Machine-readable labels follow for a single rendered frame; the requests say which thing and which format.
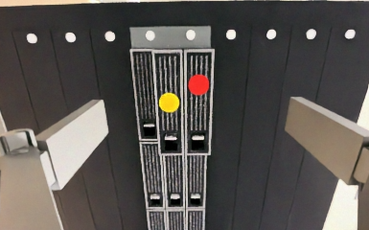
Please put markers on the tan flat board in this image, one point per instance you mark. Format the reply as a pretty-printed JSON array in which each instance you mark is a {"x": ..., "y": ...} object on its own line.
[{"x": 38, "y": 2}]

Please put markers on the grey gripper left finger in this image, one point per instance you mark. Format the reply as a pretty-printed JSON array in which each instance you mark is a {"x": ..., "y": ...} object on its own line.
[{"x": 26, "y": 201}]

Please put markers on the black drive blank with red sticker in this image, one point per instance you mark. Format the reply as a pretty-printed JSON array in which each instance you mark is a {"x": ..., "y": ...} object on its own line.
[{"x": 198, "y": 98}]

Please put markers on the black server rack frame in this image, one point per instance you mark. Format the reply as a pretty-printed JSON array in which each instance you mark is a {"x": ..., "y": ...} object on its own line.
[{"x": 55, "y": 58}]

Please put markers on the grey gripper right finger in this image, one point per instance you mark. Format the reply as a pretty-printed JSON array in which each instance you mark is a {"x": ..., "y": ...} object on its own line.
[{"x": 339, "y": 144}]

